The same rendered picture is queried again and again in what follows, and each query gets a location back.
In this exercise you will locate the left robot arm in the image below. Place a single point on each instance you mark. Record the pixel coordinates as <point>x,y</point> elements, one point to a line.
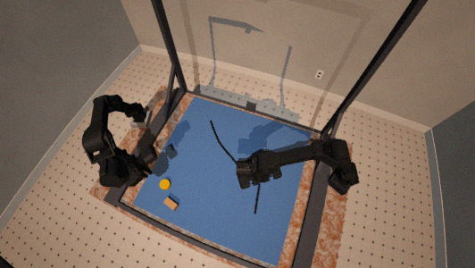
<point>268,161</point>

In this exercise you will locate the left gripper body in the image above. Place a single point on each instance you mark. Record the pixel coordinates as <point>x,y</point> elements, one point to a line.
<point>244,181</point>

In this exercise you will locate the brown wooden block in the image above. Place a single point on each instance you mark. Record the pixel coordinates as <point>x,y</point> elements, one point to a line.
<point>171,204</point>

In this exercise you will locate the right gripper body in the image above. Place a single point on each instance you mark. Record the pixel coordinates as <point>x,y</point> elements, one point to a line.
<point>148,156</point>

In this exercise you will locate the orange disc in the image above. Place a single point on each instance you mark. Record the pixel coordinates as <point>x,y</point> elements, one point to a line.
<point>165,184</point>

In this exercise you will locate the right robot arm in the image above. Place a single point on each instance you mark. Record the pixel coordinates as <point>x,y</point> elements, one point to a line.
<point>97,137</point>

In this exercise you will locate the blue mat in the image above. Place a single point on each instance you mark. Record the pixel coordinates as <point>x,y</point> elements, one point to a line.
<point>204,181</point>

